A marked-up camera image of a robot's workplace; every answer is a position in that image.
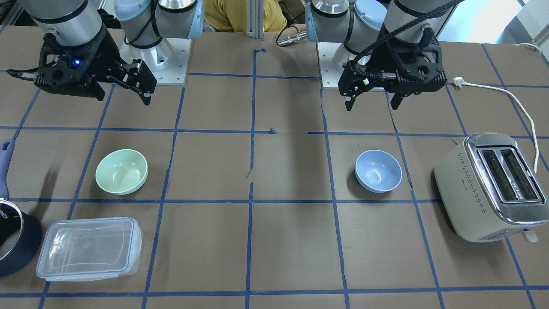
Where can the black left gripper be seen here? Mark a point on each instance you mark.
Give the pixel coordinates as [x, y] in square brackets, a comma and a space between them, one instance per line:
[372, 63]

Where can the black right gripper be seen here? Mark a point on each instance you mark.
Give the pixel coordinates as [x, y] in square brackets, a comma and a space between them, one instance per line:
[106, 58]

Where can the blue bowl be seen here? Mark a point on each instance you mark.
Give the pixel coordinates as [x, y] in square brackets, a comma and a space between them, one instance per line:
[378, 171]

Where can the green bowl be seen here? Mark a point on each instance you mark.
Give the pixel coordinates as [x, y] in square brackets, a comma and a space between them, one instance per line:
[122, 172]

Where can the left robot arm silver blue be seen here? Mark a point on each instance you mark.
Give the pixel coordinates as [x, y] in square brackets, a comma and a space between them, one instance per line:
[362, 25]

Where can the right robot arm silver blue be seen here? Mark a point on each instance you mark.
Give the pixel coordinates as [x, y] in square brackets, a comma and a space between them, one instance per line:
[145, 22]

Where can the person in yellow shirt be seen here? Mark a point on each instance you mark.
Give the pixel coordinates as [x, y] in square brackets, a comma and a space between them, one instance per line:
[279, 16]

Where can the beige chrome toaster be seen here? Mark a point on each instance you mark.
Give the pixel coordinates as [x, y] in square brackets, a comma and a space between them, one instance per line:
[490, 191]

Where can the clear plastic food container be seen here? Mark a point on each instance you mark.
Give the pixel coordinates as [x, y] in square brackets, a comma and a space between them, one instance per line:
[90, 249]

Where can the dark blue saucepan with lid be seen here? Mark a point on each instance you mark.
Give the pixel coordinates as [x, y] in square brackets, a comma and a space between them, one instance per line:
[20, 233]

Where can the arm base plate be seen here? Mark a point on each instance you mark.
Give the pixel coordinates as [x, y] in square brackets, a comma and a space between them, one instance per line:
[332, 57]
[168, 61]

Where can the aluminium frame post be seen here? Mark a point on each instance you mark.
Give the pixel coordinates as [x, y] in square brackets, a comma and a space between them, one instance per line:
[255, 19]

